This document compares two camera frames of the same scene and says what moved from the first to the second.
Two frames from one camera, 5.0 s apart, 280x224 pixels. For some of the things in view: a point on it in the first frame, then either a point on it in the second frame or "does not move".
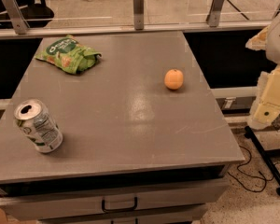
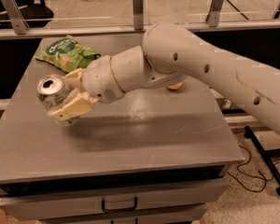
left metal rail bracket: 14,11 does not move
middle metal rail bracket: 138,8 does not move
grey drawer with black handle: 25,207 does not move
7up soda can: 34,120 to 51,90
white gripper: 279,42 to 98,78
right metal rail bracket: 214,15 does not move
